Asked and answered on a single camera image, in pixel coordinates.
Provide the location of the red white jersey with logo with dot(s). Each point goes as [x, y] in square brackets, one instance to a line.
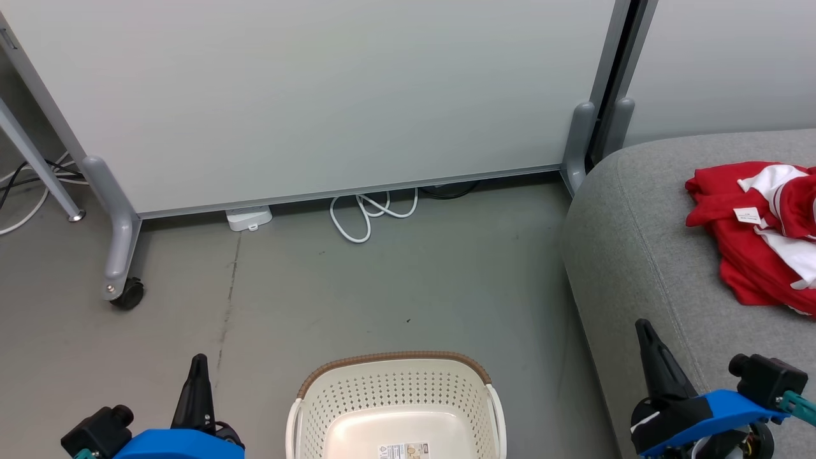
[739, 255]

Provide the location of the cream perforated laundry basket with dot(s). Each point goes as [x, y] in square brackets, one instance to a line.
[395, 395]

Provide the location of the grey metal table leg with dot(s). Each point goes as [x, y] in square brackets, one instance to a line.
[38, 166]

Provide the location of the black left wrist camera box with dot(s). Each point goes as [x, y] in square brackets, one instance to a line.
[95, 430]

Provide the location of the printed basket label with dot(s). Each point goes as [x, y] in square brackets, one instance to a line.
[403, 451]

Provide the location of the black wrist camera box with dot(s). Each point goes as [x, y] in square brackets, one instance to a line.
[95, 430]
[768, 382]

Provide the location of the grey partition foot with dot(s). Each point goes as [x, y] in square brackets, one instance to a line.
[121, 242]
[578, 146]
[619, 127]

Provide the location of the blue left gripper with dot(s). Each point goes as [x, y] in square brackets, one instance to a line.
[178, 446]

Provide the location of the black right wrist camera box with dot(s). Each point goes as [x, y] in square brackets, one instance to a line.
[768, 382]

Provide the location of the grey fabric sofa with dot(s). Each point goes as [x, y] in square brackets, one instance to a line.
[637, 255]

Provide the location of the white power adapter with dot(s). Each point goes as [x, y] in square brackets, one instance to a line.
[248, 218]

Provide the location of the wide white partition panel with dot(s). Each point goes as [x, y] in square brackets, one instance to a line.
[319, 95]

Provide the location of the black caster wheel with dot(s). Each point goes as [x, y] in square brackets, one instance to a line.
[129, 294]

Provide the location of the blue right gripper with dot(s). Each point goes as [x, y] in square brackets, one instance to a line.
[727, 408]

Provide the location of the narrow white partition panel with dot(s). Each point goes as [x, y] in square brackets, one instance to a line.
[727, 64]

